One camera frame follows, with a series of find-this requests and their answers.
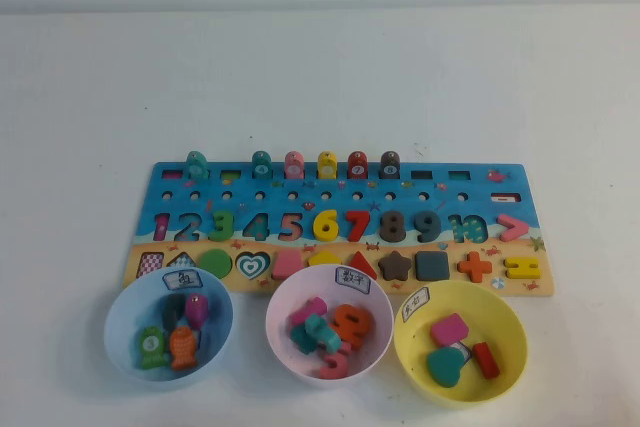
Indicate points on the yellow letter H block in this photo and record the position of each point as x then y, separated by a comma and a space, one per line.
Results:
514, 267

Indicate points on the colourful wooden puzzle board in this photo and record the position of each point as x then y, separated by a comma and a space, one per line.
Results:
300, 198

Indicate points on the yellow fish piece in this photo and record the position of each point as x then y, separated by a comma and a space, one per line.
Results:
327, 165

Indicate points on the pink fish piece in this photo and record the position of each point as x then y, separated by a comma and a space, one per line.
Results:
295, 165

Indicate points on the red fish piece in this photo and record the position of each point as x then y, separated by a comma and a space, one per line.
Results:
358, 165

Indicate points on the yellow number six piece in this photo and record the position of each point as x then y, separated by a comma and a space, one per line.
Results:
326, 232

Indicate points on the red number seven piece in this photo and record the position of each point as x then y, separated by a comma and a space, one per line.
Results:
361, 227

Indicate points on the teal fish piece number four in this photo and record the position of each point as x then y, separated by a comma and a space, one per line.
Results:
262, 164

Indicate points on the yellow pentagon piece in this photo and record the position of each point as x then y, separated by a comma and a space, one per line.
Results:
323, 258

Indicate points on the brown fish piece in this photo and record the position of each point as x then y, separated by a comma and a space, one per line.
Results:
390, 165

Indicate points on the brown number eight piece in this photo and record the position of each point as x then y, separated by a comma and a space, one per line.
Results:
392, 233

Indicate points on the pink trapezoid piece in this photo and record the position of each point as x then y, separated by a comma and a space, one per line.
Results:
289, 267

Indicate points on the red triangle piece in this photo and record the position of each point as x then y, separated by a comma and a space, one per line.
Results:
361, 266

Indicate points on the paper label on pink bowl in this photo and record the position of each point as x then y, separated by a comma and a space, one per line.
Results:
354, 278

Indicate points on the brown star piece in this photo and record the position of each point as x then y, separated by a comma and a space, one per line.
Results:
395, 267

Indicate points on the dark grey number nine piece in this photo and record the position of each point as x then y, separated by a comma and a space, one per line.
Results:
434, 227

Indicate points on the magenta number one piece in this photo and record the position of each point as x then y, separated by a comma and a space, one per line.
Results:
307, 309

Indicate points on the teal fish piece number two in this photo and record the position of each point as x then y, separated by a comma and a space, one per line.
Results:
197, 164

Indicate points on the pink plastic bowl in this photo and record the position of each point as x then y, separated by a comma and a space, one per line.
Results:
280, 307

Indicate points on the green circle piece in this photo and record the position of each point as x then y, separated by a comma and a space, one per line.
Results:
215, 261

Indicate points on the dark grey square piece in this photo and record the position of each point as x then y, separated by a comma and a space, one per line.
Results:
432, 266

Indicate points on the orange number ten piece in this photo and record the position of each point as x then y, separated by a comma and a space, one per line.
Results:
352, 324

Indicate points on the teal number piece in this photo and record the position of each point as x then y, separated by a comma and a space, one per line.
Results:
299, 337
322, 332

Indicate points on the paper label on yellow bowl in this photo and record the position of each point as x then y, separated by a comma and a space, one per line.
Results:
416, 298

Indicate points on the paper label on blue bowl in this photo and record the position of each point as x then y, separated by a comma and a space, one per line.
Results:
182, 280

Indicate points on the orange plus sign piece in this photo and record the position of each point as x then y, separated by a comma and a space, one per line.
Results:
475, 267

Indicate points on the purple fish piece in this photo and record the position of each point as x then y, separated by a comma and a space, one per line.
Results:
197, 311

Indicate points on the pink number five piece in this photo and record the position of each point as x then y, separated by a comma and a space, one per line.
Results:
335, 366

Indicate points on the pink rectangle piece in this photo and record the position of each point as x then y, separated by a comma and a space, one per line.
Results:
450, 329

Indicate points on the dark grey fish piece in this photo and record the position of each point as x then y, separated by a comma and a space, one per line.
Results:
173, 312

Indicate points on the pink greater-than sign piece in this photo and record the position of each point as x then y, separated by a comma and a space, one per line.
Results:
517, 228

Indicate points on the orange fish piece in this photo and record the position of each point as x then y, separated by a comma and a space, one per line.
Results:
181, 347

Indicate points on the blue white patterned diamond piece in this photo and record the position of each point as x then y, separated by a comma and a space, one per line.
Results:
464, 349

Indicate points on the teal heart piece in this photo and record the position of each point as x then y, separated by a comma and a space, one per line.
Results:
445, 368

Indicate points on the yellow plastic bowl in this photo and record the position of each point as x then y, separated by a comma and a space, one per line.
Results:
500, 317

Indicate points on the green fish piece number three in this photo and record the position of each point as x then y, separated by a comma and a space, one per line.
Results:
150, 347

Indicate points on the light blue plastic bowl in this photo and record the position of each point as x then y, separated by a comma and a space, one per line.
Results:
122, 317

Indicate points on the red minus sign piece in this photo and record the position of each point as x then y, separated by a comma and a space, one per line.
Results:
486, 360

